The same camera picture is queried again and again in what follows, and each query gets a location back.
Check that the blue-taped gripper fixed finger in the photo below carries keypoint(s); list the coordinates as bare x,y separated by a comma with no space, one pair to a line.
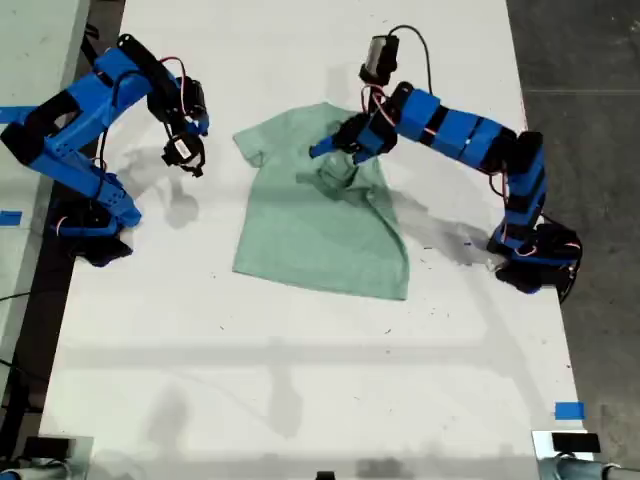
327,146
203,126

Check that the white plate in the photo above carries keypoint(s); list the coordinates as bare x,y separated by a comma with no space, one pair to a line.
541,445

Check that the white side table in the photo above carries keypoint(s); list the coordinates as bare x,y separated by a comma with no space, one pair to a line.
30,50

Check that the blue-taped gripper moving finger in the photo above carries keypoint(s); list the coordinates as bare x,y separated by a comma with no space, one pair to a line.
362,156
192,125

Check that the black camera box with white label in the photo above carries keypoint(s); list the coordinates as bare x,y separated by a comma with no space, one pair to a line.
181,150

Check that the black stand leg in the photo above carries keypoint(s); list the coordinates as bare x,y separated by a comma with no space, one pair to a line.
90,45

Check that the long blue tape strip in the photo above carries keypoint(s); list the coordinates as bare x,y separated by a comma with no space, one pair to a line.
17,114

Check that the grey metal plate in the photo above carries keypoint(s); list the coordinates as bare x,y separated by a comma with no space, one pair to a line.
82,457

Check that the square blue tape piece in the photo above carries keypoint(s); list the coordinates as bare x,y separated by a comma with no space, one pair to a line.
569,411

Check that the small black box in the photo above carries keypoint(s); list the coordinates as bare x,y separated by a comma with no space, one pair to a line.
47,447
575,443

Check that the short blue tape strip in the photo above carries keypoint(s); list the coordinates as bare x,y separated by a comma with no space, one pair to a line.
10,218

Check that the black and silver camera box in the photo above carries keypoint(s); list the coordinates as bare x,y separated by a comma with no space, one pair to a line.
380,57

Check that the blue and black robot arm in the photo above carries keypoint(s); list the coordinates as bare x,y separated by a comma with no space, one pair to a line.
65,145
470,137

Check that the pale green T-shirt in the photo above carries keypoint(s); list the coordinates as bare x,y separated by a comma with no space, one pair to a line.
310,240

